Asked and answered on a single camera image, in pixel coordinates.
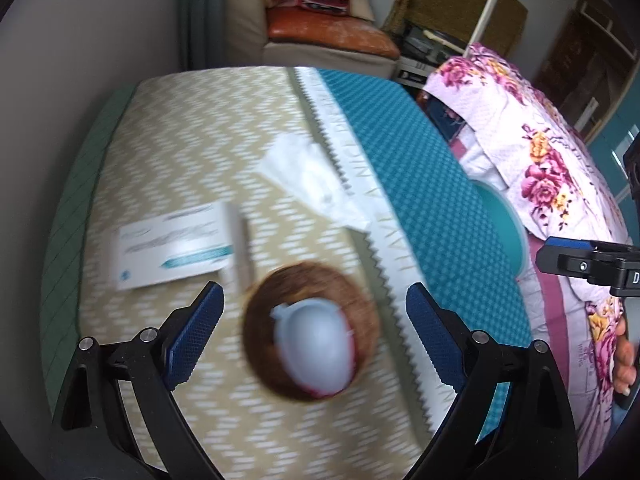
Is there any black electronic device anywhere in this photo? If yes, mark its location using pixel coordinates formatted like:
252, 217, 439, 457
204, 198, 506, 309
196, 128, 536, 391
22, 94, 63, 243
400, 20, 467, 68

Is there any pink floral blanket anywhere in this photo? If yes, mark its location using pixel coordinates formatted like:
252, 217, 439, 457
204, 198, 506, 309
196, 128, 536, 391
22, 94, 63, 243
417, 42, 640, 461

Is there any teal cabinet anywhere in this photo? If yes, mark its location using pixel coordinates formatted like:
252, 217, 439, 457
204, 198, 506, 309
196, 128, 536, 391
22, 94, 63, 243
590, 100, 640, 203

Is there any brown woven mat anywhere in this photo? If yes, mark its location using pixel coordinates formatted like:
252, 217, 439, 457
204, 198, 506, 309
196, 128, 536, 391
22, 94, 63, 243
382, 0, 529, 61

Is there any cream sofa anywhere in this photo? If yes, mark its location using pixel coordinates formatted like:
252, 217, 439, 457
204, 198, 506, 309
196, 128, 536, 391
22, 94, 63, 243
225, 0, 402, 79

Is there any grey curtain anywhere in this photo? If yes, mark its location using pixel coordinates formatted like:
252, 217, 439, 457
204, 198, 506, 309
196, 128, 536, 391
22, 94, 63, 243
180, 0, 229, 72

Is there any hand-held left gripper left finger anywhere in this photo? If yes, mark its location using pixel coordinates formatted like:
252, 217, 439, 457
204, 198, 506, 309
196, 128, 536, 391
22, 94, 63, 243
47, 281, 226, 480

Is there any white carton box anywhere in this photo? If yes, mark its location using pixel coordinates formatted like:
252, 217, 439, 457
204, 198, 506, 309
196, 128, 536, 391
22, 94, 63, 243
110, 201, 251, 292

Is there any brown coconut shell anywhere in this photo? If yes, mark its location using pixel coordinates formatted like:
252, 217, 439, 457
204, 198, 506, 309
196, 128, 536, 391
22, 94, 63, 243
241, 262, 382, 402

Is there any white pole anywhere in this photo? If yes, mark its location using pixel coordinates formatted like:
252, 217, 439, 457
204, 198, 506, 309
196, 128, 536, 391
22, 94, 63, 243
467, 0, 503, 57

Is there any green table cloth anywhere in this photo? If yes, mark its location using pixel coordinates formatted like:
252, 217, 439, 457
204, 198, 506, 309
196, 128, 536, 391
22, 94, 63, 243
39, 84, 137, 413

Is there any wooden furniture frame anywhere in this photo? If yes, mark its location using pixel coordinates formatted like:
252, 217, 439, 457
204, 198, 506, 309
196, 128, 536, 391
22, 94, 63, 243
534, 0, 637, 147

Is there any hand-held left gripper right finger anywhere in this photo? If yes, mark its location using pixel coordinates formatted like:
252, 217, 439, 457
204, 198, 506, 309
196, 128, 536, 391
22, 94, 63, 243
405, 282, 581, 480

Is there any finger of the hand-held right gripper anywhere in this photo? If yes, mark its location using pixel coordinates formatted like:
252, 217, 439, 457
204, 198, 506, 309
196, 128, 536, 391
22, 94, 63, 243
536, 237, 596, 281

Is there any orange seat cushion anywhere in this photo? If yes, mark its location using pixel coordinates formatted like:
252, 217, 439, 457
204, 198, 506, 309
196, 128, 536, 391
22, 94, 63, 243
267, 10, 402, 59

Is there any person's right hand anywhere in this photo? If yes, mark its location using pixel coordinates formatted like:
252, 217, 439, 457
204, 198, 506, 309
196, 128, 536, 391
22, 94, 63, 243
614, 317, 640, 395

